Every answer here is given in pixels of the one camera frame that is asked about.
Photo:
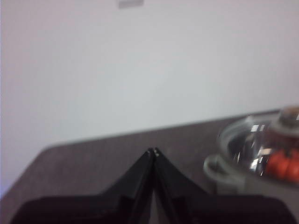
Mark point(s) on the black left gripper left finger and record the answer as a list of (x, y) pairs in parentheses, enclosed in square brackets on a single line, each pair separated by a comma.
[(112, 205)]

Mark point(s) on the orange pumpkin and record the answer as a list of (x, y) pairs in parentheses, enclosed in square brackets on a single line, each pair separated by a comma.
[(282, 166)]

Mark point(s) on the glass lid with green knob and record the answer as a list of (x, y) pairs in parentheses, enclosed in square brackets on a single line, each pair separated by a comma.
[(243, 144)]

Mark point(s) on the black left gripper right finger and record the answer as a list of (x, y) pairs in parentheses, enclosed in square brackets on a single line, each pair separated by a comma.
[(201, 207)]

